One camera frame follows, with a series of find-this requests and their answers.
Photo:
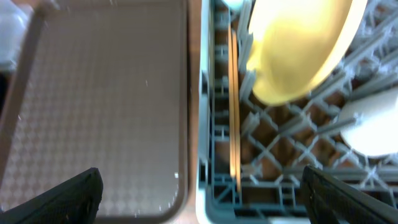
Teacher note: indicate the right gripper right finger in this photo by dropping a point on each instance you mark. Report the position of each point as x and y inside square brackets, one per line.
[329, 200]

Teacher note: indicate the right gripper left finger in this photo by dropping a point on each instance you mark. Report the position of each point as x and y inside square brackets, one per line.
[73, 201]

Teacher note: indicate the white green cup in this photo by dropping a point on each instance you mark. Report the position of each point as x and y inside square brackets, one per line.
[375, 132]

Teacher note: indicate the wooden chopstick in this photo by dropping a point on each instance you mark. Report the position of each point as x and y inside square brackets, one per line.
[237, 160]
[232, 158]

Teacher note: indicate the yellow round plate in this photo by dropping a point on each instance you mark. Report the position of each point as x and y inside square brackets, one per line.
[298, 43]

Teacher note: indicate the light blue bowl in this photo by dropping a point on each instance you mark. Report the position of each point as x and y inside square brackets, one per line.
[234, 5]

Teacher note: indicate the grey dishwasher rack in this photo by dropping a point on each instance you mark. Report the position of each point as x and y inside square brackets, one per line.
[279, 141]

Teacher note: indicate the clear plastic waste bin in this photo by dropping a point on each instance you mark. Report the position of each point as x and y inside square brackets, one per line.
[14, 22]

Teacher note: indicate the brown serving tray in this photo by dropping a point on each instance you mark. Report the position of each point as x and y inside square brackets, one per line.
[101, 84]

